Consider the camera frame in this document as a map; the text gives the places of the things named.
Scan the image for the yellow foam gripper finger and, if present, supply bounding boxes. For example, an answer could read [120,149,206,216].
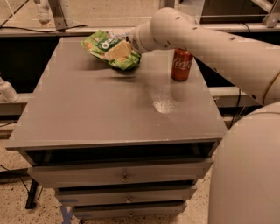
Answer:
[104,40,132,61]

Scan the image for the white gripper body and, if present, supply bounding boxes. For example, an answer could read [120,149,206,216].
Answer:
[129,22,159,54]

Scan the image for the green rice chip bag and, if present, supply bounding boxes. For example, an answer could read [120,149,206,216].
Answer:
[80,30,141,71]

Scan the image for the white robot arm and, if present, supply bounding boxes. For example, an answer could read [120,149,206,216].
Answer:
[124,8,280,224]

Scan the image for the clear plastic bottle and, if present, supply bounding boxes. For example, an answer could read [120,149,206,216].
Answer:
[108,29,130,39]

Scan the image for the red Coca-Cola can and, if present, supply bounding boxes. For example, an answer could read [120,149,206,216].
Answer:
[171,49,193,81]

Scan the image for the grey drawer cabinet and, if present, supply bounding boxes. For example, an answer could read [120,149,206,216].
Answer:
[5,33,231,221]

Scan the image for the white pipe at left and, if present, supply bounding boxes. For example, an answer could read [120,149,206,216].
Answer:
[0,77,18,102]

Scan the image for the top grey drawer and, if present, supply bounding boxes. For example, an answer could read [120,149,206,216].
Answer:
[28,157,214,188]

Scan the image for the grey drawer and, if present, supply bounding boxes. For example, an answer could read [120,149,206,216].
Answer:
[55,183,197,207]
[73,201,186,219]
[28,157,214,188]

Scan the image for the middle grey drawer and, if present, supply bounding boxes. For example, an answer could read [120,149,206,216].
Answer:
[55,183,197,207]

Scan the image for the bottom grey drawer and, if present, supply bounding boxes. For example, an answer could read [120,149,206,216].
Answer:
[73,201,186,219]

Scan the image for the black stand foot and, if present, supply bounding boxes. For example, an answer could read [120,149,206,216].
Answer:
[25,179,39,209]

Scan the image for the metal frame rail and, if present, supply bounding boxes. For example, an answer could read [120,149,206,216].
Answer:
[0,23,280,37]

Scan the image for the black cable on rail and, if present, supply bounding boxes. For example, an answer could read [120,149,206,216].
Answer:
[0,24,88,34]

